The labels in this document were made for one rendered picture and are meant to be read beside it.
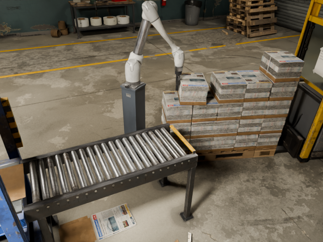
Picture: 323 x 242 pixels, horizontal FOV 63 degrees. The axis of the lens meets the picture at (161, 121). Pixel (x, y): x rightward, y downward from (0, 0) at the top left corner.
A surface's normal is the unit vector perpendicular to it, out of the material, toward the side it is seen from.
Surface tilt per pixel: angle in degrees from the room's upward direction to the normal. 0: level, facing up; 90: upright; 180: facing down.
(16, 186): 0
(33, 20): 90
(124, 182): 90
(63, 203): 90
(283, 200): 0
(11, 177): 0
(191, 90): 90
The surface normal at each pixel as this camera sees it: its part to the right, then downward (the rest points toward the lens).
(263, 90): 0.13, 0.55
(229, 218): 0.03, -0.84
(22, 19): 0.44, 0.50
